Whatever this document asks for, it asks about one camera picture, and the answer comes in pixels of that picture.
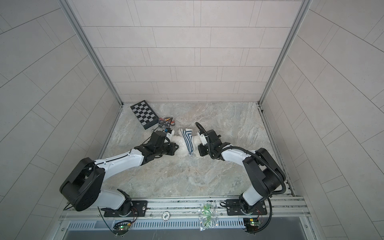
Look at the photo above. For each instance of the bag of colourful small parts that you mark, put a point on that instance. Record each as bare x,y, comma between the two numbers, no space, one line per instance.
166,122

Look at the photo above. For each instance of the right aluminium corner post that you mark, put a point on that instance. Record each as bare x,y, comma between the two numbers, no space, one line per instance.
287,44

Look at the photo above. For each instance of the round silver rail knob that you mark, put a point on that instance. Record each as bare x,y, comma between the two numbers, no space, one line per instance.
166,216

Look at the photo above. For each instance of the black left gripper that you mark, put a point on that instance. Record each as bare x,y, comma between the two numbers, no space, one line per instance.
172,146

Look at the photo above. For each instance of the blue white striped knit sweater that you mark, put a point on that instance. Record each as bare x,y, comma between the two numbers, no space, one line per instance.
188,137

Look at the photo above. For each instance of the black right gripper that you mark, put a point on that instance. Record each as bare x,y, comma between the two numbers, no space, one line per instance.
201,151

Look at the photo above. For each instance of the aluminium corner post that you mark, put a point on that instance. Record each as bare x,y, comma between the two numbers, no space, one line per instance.
69,13
287,44

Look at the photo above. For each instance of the aluminium front mounting rail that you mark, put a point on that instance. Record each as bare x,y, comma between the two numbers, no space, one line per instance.
190,208

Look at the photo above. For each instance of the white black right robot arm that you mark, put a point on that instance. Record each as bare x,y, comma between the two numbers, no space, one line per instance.
266,176

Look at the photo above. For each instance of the black white chessboard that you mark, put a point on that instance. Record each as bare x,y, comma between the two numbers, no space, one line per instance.
145,114

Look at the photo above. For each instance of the white fluffy teddy bear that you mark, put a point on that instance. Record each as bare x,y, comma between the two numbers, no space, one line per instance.
178,139

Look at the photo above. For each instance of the left aluminium corner post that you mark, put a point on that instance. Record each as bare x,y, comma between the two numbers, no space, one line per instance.
69,13

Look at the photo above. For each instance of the left green circuit board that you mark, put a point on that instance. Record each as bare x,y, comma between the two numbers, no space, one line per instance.
121,228

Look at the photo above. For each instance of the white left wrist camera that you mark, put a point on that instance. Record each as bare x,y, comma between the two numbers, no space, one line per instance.
168,132

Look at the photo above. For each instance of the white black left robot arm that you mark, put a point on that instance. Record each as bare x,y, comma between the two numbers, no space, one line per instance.
83,188

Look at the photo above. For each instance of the right circuit board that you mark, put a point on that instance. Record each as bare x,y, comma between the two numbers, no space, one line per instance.
251,225

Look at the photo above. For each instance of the clear bag of green parts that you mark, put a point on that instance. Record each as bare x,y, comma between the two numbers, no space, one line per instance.
208,217

